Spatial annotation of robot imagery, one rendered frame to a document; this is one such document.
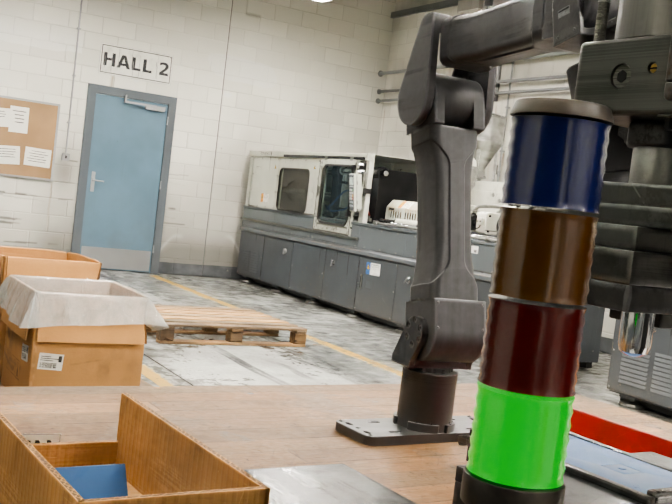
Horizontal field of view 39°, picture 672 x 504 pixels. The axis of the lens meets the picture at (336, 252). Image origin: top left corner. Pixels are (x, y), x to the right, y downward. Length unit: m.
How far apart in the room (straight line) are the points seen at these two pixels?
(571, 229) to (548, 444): 0.08
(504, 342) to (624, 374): 6.37
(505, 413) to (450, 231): 0.68
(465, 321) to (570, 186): 0.68
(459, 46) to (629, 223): 0.47
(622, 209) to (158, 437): 0.38
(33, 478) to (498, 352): 0.35
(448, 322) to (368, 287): 8.34
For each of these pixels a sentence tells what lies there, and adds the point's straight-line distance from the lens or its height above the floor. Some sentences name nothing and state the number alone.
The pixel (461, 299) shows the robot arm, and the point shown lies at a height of 1.06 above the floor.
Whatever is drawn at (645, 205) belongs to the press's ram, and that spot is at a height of 1.17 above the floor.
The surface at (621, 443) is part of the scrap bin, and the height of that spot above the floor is 0.94.
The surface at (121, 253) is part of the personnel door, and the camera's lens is 11.79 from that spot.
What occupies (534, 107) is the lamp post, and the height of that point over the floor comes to 1.19.
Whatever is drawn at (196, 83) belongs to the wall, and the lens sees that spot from 12.07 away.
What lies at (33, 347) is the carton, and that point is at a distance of 4.05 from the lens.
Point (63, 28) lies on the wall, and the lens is 11.64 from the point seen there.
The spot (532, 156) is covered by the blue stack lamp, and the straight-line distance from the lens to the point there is 0.36.
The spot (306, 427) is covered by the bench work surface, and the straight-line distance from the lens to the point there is 1.05.
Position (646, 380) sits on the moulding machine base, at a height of 0.22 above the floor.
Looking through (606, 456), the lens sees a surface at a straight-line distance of 0.72.
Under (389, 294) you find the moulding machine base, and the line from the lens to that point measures 9.02.
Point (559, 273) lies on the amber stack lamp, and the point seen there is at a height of 1.13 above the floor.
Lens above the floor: 1.15
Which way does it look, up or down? 3 degrees down
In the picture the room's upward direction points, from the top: 7 degrees clockwise
